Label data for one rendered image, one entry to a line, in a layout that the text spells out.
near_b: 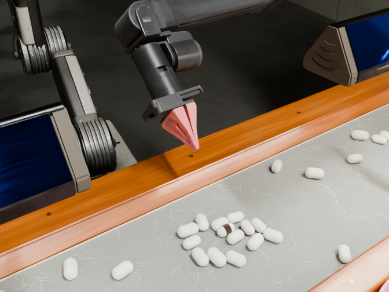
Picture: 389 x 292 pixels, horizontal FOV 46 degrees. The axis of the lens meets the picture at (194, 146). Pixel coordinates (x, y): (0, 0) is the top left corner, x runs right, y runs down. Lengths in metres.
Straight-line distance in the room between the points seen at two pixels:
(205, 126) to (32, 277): 1.89
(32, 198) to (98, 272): 0.38
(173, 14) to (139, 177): 0.31
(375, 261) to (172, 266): 0.31
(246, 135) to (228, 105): 1.76
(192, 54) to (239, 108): 1.90
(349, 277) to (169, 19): 0.53
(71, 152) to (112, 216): 0.43
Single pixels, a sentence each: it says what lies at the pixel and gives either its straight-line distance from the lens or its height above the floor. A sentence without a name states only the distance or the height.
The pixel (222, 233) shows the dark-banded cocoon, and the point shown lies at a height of 0.75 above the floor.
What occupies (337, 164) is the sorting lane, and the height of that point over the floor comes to 0.74.
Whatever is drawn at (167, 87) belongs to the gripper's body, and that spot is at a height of 0.95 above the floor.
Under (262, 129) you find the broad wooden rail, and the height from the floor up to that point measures 0.76.
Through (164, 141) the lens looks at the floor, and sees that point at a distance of 2.42.
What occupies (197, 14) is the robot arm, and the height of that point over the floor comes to 1.03.
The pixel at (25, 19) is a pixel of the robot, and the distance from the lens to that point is 1.15.
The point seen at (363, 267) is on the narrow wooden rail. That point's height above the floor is 0.77.
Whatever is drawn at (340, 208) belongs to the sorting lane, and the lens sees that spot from 0.89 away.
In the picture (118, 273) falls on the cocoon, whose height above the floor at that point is 0.76.
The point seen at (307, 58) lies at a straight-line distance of 0.65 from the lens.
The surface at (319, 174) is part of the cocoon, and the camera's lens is 0.94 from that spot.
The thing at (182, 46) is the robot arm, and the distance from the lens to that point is 0.86.
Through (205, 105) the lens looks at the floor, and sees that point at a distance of 2.76.
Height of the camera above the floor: 1.29
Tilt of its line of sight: 33 degrees down
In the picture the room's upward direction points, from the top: straight up
